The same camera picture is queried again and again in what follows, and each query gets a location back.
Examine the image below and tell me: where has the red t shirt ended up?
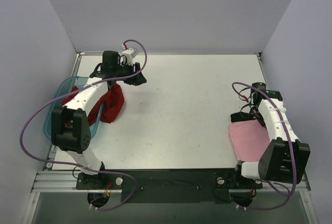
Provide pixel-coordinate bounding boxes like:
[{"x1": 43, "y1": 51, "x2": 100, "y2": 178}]
[{"x1": 61, "y1": 83, "x2": 126, "y2": 126}]

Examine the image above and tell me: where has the aluminium rail frame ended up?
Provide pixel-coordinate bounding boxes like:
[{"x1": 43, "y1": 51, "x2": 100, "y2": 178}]
[{"x1": 31, "y1": 171, "x2": 311, "y2": 193}]

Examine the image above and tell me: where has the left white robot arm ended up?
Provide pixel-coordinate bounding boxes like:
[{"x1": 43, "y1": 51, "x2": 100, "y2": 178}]
[{"x1": 51, "y1": 48, "x2": 147, "y2": 189}]

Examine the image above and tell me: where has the teal plastic bin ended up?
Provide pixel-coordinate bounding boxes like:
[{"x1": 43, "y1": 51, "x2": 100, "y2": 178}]
[{"x1": 43, "y1": 76, "x2": 101, "y2": 142}]

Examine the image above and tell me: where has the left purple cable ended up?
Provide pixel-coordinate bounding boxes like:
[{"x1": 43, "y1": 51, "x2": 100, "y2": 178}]
[{"x1": 20, "y1": 39, "x2": 148, "y2": 211}]

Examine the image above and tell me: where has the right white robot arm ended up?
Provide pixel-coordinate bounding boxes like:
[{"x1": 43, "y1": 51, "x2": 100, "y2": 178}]
[{"x1": 228, "y1": 82, "x2": 311, "y2": 187}]

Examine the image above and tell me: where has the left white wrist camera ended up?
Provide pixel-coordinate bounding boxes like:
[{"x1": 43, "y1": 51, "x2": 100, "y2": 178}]
[{"x1": 121, "y1": 48, "x2": 139, "y2": 60}]

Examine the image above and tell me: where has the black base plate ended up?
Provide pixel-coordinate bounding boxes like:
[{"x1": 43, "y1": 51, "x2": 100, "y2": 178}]
[{"x1": 76, "y1": 169, "x2": 262, "y2": 204}]

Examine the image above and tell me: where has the pink t shirt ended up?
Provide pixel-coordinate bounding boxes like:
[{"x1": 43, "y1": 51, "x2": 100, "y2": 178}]
[{"x1": 228, "y1": 120, "x2": 270, "y2": 162}]

